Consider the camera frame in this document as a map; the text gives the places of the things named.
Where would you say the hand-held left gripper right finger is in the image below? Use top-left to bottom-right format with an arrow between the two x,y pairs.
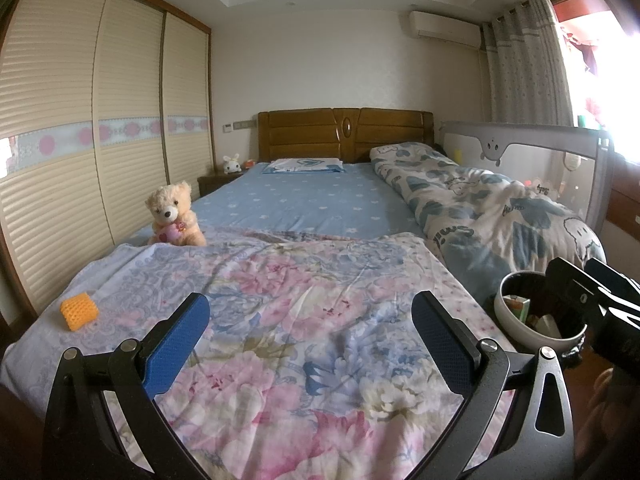
411,291 -> 576,480

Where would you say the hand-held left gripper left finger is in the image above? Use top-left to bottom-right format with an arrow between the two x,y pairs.
42,292 -> 211,480

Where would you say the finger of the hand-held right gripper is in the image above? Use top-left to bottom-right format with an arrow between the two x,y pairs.
545,257 -> 615,342
585,257 -> 640,307

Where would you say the white trash bin black liner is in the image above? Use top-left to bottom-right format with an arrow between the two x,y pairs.
494,271 -> 589,357

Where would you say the person's right hand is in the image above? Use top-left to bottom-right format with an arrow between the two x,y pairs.
582,367 -> 640,442

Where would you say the wooden window cabinet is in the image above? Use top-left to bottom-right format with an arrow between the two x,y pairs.
602,160 -> 640,252

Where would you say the small orange foam net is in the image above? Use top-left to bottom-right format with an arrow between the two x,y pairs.
60,294 -> 100,332

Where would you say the blue patterned white quilt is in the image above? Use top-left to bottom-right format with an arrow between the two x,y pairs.
370,141 -> 607,307

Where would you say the floral pink blanket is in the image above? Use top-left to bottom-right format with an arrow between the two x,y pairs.
0,232 -> 519,480

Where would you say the beige teddy bear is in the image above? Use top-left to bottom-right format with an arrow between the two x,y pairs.
145,180 -> 207,247

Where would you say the wooden nightstand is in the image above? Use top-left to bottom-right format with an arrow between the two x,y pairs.
197,170 -> 249,199

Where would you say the blue dotted bed sheet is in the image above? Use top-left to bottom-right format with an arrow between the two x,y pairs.
120,160 -> 432,249

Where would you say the blue and white pillow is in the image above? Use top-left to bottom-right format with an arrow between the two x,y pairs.
262,156 -> 347,176

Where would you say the wooden headboard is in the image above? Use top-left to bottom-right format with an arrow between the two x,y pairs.
257,107 -> 435,165

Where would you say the cream sliding door wardrobe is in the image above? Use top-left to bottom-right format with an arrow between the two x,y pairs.
0,0 -> 214,322

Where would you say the white air conditioner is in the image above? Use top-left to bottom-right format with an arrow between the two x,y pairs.
409,10 -> 482,51

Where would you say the grey bed guard rail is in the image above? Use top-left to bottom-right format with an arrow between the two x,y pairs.
442,120 -> 619,242

